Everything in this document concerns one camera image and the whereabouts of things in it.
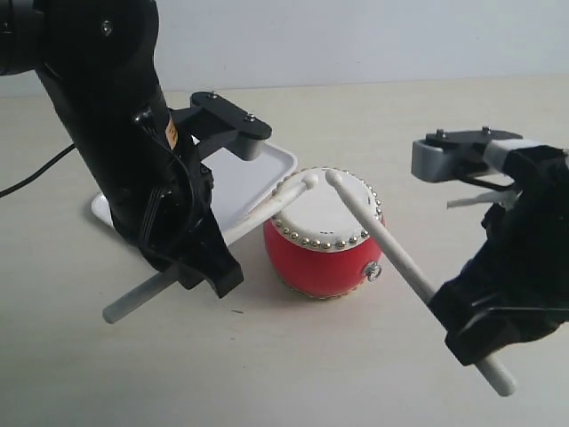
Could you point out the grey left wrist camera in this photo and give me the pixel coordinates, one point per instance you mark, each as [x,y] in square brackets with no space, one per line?
[218,123]

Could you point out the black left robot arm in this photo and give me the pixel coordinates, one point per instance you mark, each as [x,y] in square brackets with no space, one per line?
[95,60]

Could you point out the white rectangular plastic tray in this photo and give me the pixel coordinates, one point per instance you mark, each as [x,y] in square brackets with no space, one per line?
[239,186]

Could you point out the white drumstick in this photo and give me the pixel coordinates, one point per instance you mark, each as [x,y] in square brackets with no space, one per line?
[493,371]
[144,292]

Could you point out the small red drum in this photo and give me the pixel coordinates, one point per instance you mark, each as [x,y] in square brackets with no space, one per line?
[315,245]

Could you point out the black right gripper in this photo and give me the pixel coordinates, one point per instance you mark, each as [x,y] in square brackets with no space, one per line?
[519,277]

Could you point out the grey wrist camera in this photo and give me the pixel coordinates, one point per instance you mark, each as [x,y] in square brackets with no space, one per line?
[465,154]
[218,123]

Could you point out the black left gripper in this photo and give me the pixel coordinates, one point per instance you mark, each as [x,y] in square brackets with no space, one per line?
[165,212]

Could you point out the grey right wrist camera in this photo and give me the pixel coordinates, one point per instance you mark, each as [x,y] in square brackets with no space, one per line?
[465,154]

